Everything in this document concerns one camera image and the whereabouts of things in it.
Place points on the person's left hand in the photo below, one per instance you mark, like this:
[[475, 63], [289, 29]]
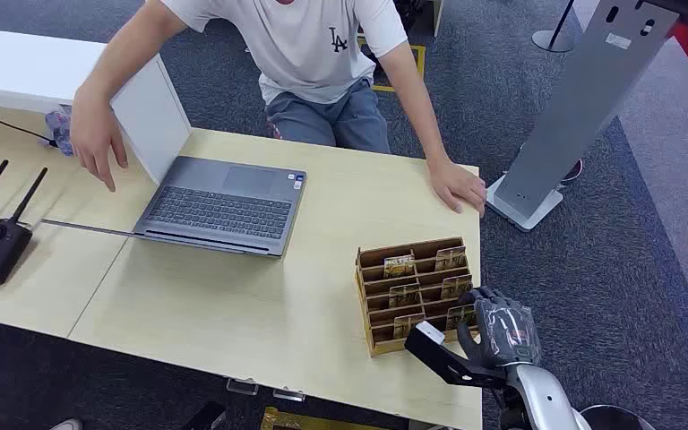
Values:
[[457, 185]]

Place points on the person's right forearm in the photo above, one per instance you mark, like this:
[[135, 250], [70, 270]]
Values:
[[121, 53]]

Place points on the black object on floor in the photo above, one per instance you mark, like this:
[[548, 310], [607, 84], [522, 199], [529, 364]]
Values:
[[412, 12]]

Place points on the white furniture panel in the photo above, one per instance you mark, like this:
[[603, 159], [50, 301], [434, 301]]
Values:
[[438, 15]]

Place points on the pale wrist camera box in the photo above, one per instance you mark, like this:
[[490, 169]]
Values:
[[430, 332]]

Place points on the person's left forearm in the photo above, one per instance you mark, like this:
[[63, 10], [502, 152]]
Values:
[[415, 101]]

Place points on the clear acrylic desk clip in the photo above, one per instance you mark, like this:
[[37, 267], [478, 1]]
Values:
[[242, 387], [289, 395]]

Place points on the black box under desk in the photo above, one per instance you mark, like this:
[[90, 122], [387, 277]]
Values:
[[206, 416]]

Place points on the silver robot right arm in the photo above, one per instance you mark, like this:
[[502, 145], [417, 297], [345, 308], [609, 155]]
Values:
[[543, 397]]

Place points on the person's right hand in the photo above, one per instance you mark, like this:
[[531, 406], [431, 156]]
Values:
[[95, 136]]

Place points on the person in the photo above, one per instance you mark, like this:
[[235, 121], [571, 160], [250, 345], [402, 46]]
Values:
[[308, 47]]

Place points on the stanchion post with round base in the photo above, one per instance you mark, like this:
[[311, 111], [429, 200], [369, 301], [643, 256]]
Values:
[[552, 40]]

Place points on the white desk partition box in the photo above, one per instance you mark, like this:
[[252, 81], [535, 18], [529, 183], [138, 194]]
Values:
[[0, 65]]

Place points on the crumpled clear plastic bag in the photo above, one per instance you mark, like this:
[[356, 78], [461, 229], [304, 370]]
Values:
[[59, 127]]

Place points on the grey kiosk stand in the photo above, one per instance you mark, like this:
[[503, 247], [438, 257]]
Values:
[[581, 89]]

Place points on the brown cardboard card holder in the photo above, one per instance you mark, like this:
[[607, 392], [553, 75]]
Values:
[[376, 341]]

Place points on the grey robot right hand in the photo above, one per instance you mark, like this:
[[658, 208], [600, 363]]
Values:
[[507, 335]]

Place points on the grey open laptop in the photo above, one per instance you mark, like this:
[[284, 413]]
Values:
[[219, 208]]

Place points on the round grey robot body shell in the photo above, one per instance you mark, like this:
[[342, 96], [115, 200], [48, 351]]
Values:
[[617, 418]]

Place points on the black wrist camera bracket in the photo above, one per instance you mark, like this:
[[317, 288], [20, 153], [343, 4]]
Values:
[[445, 365]]

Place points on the person's hand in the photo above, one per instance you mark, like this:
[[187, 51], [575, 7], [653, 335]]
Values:
[[457, 185], [95, 136]]

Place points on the gold shiny floor plate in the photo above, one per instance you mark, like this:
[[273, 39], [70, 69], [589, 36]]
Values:
[[296, 420]]

